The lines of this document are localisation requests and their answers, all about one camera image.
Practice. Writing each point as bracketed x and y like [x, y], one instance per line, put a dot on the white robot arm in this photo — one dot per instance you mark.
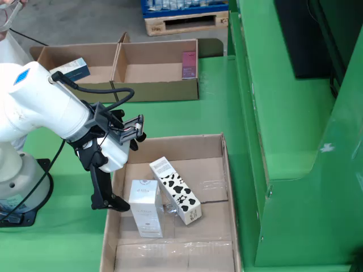
[34, 96]

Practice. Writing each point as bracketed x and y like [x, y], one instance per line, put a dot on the maroon pink carton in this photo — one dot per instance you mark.
[189, 65]

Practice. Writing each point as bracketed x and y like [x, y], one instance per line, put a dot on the teal and navy carton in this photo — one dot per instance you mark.
[73, 71]

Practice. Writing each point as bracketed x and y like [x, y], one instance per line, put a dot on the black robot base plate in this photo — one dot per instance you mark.
[42, 167]

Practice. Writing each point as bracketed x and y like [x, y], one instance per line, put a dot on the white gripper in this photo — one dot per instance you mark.
[113, 153]

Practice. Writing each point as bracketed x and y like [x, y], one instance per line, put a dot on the cardboard box with divider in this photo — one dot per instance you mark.
[153, 88]

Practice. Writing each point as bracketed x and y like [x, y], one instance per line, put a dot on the green metal machine frame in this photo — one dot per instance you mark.
[297, 170]

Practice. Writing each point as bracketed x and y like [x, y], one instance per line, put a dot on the open cardboard tray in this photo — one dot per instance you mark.
[198, 226]

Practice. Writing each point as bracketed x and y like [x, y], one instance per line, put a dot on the cow print carton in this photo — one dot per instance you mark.
[175, 190]

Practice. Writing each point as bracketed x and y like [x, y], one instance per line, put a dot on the white dAlba carton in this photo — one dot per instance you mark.
[144, 207]

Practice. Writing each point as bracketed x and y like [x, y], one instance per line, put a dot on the person hand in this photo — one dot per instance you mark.
[23, 1]

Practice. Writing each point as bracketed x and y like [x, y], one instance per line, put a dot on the wooden pallet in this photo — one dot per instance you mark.
[184, 27]

